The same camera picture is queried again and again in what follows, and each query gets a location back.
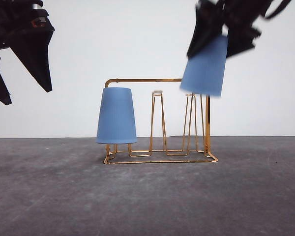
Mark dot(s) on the blue ribbed cup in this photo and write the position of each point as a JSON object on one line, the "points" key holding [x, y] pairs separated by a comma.
{"points": [[204, 70], [117, 119]]}

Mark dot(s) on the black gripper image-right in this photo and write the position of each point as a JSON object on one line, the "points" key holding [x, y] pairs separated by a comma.
{"points": [[239, 17]]}

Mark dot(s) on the gold wire cup rack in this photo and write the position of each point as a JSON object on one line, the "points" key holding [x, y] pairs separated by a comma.
{"points": [[173, 125]]}

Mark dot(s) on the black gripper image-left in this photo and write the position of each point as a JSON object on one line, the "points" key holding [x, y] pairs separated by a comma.
{"points": [[26, 29]]}

